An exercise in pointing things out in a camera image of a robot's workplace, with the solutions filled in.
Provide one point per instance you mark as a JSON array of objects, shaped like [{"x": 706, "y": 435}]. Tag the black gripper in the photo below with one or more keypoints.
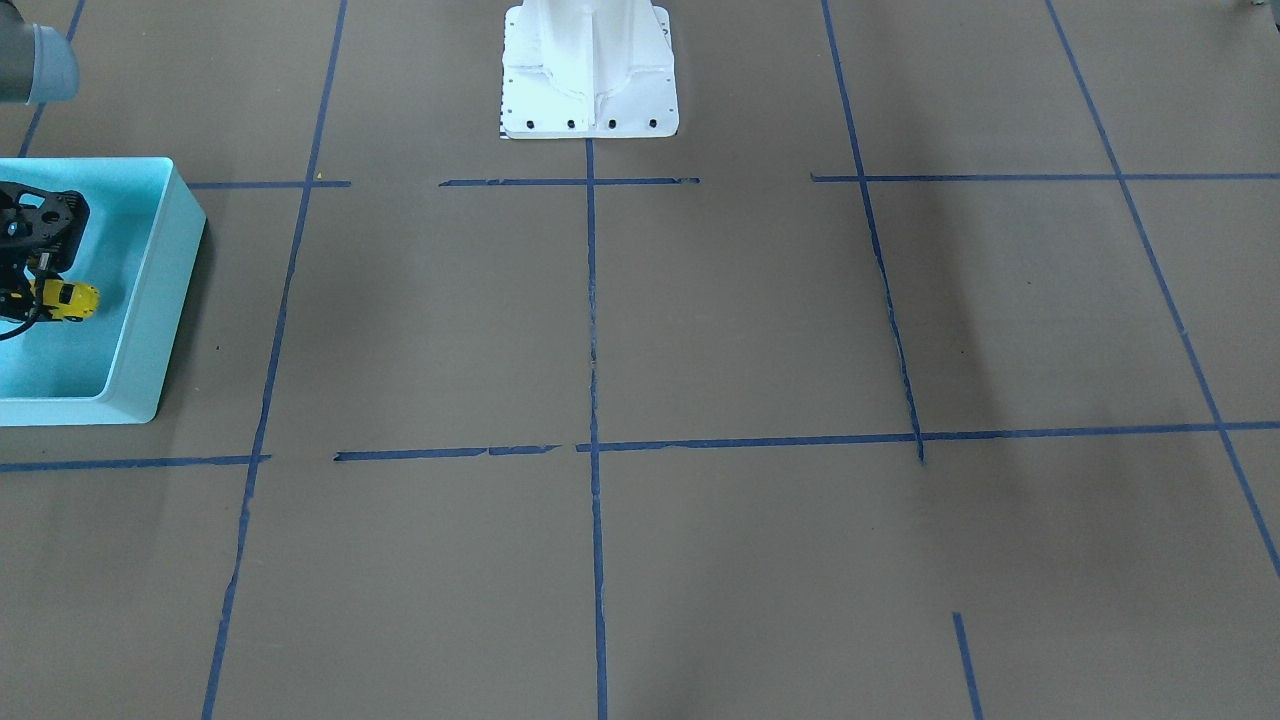
[{"x": 20, "y": 272}]

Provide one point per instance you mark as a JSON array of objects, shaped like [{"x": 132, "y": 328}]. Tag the yellow beetle toy car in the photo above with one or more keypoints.
[{"x": 65, "y": 301}]

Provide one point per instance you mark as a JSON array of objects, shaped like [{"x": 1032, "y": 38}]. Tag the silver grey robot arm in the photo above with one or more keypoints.
[{"x": 38, "y": 66}]

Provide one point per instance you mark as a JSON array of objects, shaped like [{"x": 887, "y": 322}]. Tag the turquoise plastic storage bin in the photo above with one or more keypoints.
[{"x": 138, "y": 250}]

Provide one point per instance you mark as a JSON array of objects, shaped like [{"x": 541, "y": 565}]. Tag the white pedestal column base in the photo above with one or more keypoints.
[{"x": 588, "y": 69}]

